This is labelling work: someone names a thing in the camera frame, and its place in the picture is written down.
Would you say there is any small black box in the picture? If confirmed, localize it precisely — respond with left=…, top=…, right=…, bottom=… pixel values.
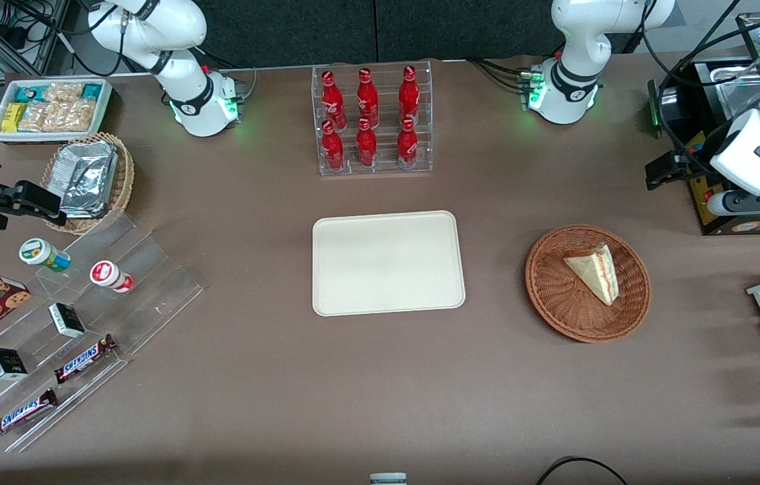
left=48, top=302, right=87, bottom=339
left=0, top=346, right=29, bottom=382

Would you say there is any clear peanut snack bag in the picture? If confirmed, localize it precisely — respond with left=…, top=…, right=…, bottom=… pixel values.
left=43, top=82, right=85, bottom=105
left=18, top=101, right=61, bottom=133
left=57, top=100, right=97, bottom=133

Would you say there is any clear acrylic step shelf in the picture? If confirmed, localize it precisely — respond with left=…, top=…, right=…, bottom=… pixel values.
left=0, top=269, right=131, bottom=454
left=16, top=214, right=205, bottom=359

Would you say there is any black device with green light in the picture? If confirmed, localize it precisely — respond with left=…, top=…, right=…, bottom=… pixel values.
left=647, top=79, right=666, bottom=139

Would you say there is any aluminium frame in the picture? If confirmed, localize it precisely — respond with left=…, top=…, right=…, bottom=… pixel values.
left=0, top=0, right=72, bottom=76

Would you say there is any black cable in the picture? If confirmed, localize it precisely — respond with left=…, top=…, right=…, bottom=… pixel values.
left=641, top=0, right=760, bottom=177
left=466, top=57, right=533, bottom=93
left=0, top=0, right=126, bottom=77
left=534, top=456, right=631, bottom=485

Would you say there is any black box appliance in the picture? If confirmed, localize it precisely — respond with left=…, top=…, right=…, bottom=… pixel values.
left=682, top=57, right=760, bottom=236

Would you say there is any Snickers chocolate bar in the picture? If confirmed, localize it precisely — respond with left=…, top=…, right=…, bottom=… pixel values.
left=54, top=333, right=119, bottom=385
left=0, top=388, right=59, bottom=440

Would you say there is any red lid white jar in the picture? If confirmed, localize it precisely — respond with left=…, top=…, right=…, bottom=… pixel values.
left=89, top=260, right=135, bottom=294

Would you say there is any triangular wrapped sandwich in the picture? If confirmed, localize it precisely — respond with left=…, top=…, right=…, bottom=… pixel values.
left=563, top=243, right=621, bottom=306

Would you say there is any light wicker basket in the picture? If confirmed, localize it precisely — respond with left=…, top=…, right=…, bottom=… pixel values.
left=39, top=131, right=135, bottom=235

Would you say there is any red cola bottle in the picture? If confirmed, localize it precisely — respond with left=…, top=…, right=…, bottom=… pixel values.
left=396, top=117, right=419, bottom=169
left=321, top=70, right=348, bottom=131
left=355, top=117, right=379, bottom=168
left=321, top=120, right=347, bottom=172
left=356, top=67, right=381, bottom=129
left=398, top=65, right=421, bottom=127

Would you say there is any yellow snack packet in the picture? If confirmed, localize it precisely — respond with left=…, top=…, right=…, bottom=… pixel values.
left=1, top=102, right=26, bottom=134

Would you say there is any silver foil packet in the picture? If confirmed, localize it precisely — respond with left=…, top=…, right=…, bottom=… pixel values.
left=59, top=141, right=119, bottom=211
left=57, top=201, right=115, bottom=219

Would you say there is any green lid white jar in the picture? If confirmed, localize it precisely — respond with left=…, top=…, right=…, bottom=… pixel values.
left=19, top=237, right=73, bottom=274

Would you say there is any brown wicker basket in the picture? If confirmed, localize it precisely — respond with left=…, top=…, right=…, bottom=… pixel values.
left=524, top=224, right=652, bottom=344

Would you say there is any cream plastic tray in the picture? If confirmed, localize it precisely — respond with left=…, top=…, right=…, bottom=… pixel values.
left=311, top=209, right=467, bottom=318

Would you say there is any clear acrylic bottle rack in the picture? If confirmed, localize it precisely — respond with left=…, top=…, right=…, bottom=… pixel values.
left=311, top=60, right=434, bottom=178

